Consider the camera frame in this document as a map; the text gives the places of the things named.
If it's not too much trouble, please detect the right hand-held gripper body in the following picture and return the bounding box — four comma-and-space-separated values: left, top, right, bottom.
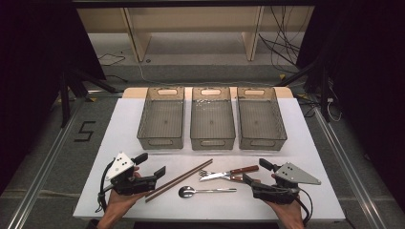
251, 161, 322, 205

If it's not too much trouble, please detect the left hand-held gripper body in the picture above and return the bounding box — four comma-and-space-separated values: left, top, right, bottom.
104, 152, 159, 196

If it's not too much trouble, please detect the wooden handled knife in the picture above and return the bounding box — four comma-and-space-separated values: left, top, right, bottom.
199, 164, 260, 182

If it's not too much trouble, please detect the silver metal spoon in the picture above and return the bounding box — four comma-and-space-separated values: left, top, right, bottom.
178, 185, 238, 198

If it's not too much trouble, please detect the smoky clear plastic bin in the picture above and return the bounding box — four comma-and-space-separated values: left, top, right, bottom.
137, 86, 185, 151
189, 86, 237, 151
236, 86, 288, 152

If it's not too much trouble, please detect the wooden handled fork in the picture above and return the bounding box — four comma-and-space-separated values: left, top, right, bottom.
198, 169, 246, 183

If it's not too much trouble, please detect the person's left hand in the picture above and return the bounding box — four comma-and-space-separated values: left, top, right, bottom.
105, 190, 151, 218

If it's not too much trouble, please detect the person's right hand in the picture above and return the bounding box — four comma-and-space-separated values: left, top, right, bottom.
265, 198, 306, 227

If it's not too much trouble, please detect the white table sheet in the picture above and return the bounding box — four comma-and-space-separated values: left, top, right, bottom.
72, 96, 347, 222

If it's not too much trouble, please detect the black metal stand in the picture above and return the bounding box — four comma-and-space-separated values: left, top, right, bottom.
276, 55, 333, 123
57, 67, 119, 129

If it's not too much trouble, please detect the black curtain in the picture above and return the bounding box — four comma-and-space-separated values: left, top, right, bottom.
0, 0, 108, 195
295, 0, 405, 211

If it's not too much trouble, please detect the light wooden shelf unit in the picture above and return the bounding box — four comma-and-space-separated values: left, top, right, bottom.
76, 5, 315, 63

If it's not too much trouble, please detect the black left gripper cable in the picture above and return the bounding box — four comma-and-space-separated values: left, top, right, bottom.
95, 160, 117, 214

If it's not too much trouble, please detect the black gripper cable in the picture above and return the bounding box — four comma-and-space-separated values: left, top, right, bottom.
294, 187, 314, 227
95, 160, 117, 214

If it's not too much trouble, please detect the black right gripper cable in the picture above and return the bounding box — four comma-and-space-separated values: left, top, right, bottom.
294, 187, 314, 227

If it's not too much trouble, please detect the metal floor rail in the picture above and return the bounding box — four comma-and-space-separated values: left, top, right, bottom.
313, 106, 388, 229
6, 96, 87, 229

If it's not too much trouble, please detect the white cable with plug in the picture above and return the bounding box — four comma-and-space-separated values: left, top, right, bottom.
326, 97, 343, 123

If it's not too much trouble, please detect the thin black floor cable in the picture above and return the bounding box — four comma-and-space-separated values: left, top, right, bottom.
96, 52, 127, 68

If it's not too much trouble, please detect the bundle of black cables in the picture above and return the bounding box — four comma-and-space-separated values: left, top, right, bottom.
258, 5, 309, 74

